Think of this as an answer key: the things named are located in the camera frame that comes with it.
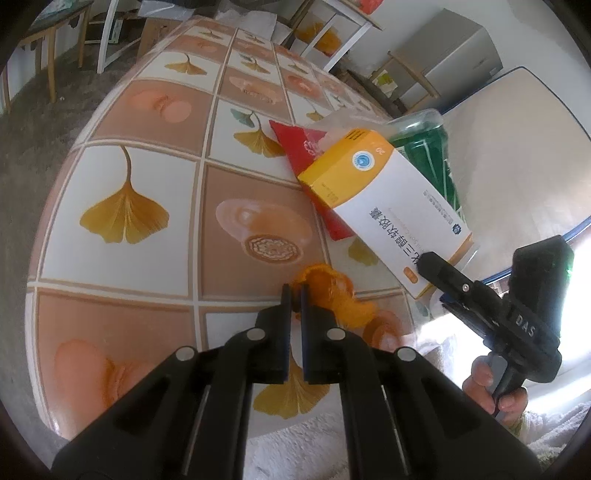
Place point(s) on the silver refrigerator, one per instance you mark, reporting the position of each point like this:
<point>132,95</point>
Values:
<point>461,64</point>

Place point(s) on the leaf patterned tablecloth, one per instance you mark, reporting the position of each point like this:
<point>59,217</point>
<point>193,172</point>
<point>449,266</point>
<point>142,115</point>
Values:
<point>138,286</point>

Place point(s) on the orange and white carton box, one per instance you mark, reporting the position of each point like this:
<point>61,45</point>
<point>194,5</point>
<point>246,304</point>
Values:
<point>392,198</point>

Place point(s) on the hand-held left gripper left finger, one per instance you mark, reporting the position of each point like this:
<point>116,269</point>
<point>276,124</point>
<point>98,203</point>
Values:
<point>272,341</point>

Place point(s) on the orange peel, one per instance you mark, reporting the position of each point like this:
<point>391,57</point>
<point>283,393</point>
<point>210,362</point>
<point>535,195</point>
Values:
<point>337,295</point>

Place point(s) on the cardboard box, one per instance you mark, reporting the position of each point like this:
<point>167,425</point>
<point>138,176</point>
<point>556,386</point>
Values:
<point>157,30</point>

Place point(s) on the person's right hand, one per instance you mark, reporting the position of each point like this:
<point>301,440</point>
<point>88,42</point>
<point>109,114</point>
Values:
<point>480,378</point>

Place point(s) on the yellow cloth bag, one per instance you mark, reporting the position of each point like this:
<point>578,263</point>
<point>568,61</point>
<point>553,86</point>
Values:
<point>318,39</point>

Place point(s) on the red plastic bag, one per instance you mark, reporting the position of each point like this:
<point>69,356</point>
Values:
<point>369,4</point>

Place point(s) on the white side table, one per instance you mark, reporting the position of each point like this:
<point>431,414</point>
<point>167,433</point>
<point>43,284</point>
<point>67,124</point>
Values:
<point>108,41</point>

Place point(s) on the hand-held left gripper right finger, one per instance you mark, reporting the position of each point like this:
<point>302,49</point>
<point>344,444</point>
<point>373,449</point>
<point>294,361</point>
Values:
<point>318,341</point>

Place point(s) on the green bottle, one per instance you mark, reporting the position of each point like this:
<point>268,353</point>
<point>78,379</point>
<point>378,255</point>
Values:
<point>429,157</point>

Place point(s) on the red snack bag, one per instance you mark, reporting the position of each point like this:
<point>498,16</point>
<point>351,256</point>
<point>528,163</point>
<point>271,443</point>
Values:
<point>300,157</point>

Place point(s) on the wooden side table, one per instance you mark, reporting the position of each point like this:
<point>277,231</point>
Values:
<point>51,64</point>

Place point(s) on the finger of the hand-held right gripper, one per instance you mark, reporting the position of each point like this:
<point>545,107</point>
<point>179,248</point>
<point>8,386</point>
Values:
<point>471,318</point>
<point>448,277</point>

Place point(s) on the white mattress with blue edge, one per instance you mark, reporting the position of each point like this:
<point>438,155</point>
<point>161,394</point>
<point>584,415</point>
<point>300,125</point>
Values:
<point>517,175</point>

